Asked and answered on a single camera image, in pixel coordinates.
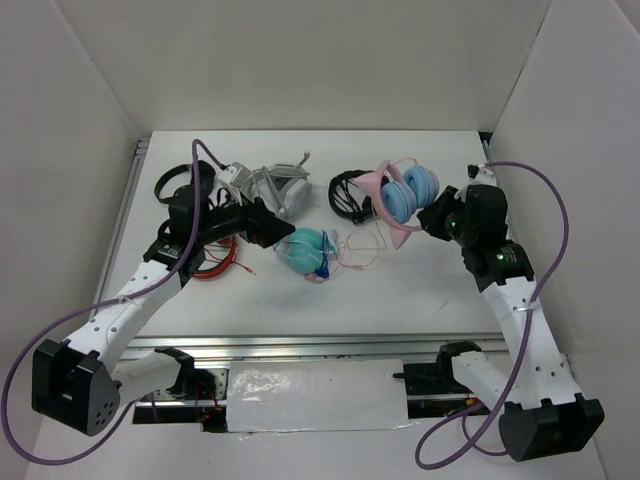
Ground aluminium front rail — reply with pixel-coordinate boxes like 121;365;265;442
121;333;507;363

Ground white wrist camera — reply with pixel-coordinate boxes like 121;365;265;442
467;164;496;184
217;162;251;204

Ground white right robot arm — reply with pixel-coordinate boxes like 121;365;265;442
418;184;605;462

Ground small black headphones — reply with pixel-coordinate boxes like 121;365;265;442
328;170;374;225

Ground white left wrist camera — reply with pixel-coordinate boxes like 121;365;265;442
217;162;251;204

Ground aluminium rail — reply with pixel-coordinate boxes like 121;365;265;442
121;333;507;363
482;137;515;242
93;138;150;303

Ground red and black headphones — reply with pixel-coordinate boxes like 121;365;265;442
193;236;255;281

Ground teal cat-ear headphones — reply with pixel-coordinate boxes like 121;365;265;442
273;227;338;280

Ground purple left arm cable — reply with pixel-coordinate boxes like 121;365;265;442
0;138;224;464

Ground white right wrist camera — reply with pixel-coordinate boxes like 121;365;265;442
467;164;496;184

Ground aluminium left side rail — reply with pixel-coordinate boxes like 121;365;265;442
93;138;150;303

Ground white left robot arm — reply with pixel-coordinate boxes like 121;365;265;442
31;191;295;436

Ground aluminium right side rail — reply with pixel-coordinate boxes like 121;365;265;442
482;137;515;242

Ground silver foil cover plate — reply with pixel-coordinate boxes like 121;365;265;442
226;359;410;433

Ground pink and blue cat-ear headphones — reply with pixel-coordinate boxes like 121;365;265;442
336;158;440;271

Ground grey gaming headset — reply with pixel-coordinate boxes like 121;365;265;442
243;151;313;220

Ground black on-ear headphones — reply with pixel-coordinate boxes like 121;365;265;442
153;160;216;205

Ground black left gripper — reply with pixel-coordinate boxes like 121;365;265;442
195;184;294;248

